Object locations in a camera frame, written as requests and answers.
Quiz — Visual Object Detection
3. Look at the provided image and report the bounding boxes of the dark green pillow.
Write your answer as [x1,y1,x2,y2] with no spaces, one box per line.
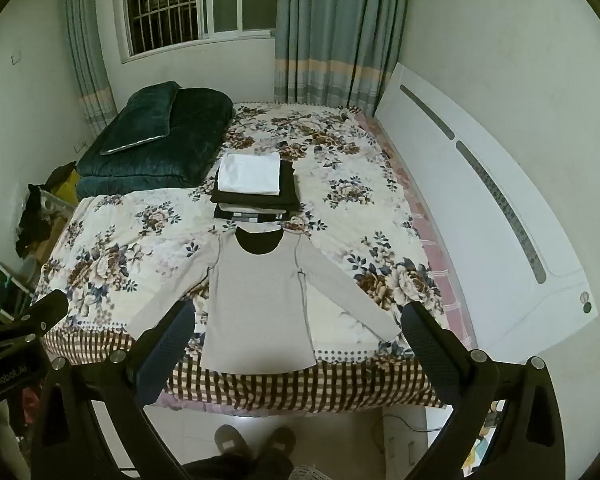
[100,81,182,156]

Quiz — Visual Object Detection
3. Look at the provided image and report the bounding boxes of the stack of folded clothes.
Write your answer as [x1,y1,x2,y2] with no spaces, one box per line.
[211,160,301,209]

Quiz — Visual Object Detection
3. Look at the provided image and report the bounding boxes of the white folded cloth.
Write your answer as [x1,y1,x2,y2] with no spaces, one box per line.
[217,152,282,197]

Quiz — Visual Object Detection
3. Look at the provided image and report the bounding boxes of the dark clothes pile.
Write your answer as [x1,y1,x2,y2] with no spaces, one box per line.
[15,161,78,257]

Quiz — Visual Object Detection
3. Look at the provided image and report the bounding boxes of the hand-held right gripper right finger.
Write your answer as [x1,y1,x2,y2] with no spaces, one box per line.
[401,301,567,480]

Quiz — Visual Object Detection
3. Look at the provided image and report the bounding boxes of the person's shoe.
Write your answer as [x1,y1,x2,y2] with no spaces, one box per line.
[262,427,297,462]
[214,424,251,461]

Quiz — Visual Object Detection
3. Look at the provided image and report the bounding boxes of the dark green quilt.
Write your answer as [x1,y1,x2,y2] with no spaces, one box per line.
[76,87,234,200]

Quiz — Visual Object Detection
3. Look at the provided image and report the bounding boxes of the narrow blue-grey curtain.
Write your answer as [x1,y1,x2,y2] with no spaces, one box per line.
[60,0,118,137]

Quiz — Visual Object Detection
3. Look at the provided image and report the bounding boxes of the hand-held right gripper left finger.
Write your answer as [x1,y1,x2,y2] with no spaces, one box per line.
[30,301,196,480]

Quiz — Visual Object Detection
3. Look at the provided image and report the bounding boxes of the striped folded garment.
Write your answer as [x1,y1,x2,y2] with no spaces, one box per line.
[213,203,292,224]

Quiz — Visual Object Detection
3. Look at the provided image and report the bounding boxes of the person's left shoe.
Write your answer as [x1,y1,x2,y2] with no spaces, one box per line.
[214,424,251,461]

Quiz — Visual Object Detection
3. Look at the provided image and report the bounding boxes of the pink plaid mattress pad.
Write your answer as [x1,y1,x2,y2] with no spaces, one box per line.
[349,105,477,353]

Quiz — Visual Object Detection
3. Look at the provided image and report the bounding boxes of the white headboard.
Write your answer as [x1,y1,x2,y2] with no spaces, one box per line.
[373,62,600,361]

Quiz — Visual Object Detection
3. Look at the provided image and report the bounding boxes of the person's right shoe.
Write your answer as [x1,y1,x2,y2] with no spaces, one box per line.
[262,427,297,462]

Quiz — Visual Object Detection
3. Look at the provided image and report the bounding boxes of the person's dark trousers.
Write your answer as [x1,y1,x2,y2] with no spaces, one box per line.
[184,451,301,480]

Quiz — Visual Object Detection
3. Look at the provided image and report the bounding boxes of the floral bedspread bed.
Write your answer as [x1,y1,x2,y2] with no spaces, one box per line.
[32,101,448,413]

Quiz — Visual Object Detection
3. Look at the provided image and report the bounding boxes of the yellow box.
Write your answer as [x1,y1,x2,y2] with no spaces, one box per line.
[50,170,81,211]

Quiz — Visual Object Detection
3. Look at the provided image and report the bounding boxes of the wide blue-grey curtain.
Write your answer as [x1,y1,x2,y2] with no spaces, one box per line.
[272,0,413,111]

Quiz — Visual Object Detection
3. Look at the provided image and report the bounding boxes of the grey long-sleeve shirt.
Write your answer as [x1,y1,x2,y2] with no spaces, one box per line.
[128,225,401,374]

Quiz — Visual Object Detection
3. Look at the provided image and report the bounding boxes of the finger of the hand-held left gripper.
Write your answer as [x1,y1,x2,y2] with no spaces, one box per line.
[0,289,70,347]

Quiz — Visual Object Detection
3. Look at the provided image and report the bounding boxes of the barred window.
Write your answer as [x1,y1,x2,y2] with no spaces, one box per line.
[112,0,281,64]

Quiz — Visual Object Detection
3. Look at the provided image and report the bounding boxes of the black floor cable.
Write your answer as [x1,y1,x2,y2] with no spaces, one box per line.
[370,411,447,461]

